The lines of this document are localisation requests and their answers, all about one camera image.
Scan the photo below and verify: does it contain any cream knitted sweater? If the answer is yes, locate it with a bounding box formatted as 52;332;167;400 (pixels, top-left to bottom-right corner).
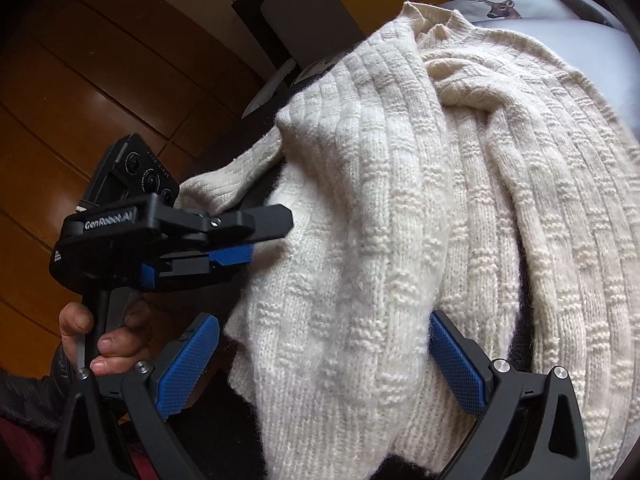
177;2;639;479

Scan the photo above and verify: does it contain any person's left hand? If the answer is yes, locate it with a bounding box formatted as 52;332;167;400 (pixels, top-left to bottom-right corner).
58;300;153;376

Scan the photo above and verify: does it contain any black white patterned pillow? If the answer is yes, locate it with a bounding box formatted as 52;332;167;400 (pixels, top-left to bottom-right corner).
242;51;346;118

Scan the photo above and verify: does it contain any red quilted clothing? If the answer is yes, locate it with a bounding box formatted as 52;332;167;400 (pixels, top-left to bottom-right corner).
0;416;156;480

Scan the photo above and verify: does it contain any deer print pillow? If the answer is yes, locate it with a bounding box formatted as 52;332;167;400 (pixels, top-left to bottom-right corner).
440;0;579;24

